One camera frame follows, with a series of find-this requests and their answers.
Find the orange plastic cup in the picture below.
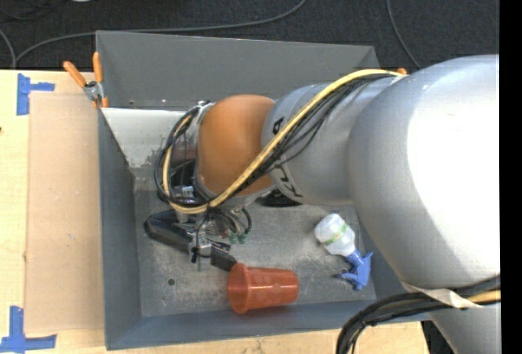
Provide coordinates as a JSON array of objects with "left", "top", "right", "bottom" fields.
[{"left": 227, "top": 262, "right": 300, "bottom": 316}]

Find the grey metal bin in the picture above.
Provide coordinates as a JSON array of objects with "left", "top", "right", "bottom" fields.
[{"left": 94, "top": 29, "right": 430, "bottom": 352}]

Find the white and blue spray bottle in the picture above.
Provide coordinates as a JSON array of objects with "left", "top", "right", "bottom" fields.
[{"left": 313, "top": 213, "right": 374, "bottom": 292}]

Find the brown cardboard board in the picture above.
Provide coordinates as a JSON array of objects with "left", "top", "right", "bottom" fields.
[{"left": 23, "top": 92, "right": 108, "bottom": 335}]

